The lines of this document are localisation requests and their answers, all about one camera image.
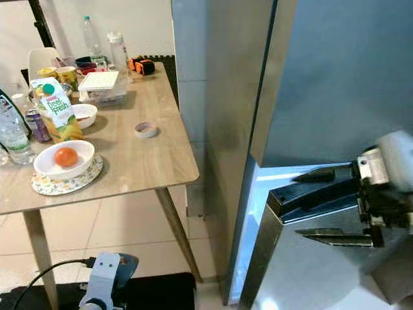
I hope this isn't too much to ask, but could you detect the white chair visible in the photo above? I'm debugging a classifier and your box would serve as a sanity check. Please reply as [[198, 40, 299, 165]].
[[28, 47, 61, 81]]

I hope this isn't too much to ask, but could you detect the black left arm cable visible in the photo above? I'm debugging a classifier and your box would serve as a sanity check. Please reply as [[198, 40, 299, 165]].
[[13, 257, 99, 310]]

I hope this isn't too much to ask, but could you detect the small white bowl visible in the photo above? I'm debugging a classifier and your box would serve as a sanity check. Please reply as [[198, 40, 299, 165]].
[[72, 103, 99, 130]]

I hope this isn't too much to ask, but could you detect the tall clear bottle green cap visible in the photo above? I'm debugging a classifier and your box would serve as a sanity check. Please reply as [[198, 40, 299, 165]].
[[83, 16, 103, 65]]

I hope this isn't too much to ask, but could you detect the clear bottle white lid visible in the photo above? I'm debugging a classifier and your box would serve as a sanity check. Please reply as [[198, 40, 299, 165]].
[[107, 31, 131, 78]]

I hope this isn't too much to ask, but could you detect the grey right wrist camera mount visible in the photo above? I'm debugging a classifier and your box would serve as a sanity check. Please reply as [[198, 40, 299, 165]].
[[357, 129, 413, 193]]

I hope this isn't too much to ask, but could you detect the black foam wall strip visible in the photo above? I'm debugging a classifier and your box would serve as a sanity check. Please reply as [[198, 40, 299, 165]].
[[129, 55, 178, 107]]

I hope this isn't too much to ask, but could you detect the yellow printed cup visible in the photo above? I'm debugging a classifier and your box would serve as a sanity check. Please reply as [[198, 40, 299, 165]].
[[56, 66, 79, 91], [37, 67, 59, 79]]

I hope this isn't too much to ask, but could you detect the orange and black device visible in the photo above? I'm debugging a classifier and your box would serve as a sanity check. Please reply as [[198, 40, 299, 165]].
[[128, 56, 156, 76]]

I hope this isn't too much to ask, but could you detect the small tape roll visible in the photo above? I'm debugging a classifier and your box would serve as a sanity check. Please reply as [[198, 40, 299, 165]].
[[134, 121, 159, 139]]

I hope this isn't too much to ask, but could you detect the light wooden table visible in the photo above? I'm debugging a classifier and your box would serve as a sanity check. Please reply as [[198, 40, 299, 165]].
[[0, 61, 199, 309]]

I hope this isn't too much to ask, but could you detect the black tripod pole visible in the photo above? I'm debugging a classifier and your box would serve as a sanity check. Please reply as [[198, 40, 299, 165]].
[[28, 0, 54, 49]]

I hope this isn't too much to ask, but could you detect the orange red tomato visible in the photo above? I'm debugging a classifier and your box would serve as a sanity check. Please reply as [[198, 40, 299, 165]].
[[54, 147, 79, 168]]

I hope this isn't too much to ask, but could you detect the grey freezer door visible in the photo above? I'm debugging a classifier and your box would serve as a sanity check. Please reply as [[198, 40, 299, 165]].
[[250, 0, 413, 167]]

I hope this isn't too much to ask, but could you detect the black floor mat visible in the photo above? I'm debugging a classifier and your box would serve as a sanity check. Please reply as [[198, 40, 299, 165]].
[[0, 271, 197, 310]]

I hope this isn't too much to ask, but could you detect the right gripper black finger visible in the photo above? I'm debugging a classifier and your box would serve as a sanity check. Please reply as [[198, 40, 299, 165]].
[[296, 227, 376, 248], [294, 167, 361, 184]]

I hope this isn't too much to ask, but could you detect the white lidded food container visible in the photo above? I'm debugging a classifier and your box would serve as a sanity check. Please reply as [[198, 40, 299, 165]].
[[79, 70, 130, 105]]

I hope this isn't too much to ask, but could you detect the floral patterned plate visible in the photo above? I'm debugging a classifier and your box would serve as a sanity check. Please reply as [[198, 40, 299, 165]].
[[30, 155, 104, 196]]

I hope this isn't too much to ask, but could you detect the green yellow juice carton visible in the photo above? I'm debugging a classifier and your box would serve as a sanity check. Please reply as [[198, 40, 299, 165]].
[[30, 77, 83, 143]]

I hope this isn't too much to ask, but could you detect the dark grey fridge cabinet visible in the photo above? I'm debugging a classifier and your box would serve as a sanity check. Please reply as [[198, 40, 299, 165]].
[[171, 0, 413, 307]]

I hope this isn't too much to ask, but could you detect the large white bowl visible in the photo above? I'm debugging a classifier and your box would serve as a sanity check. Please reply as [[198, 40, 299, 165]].
[[34, 139, 96, 180]]

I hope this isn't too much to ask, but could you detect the purple drink can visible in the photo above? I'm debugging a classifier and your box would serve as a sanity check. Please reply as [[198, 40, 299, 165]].
[[25, 108, 52, 144]]

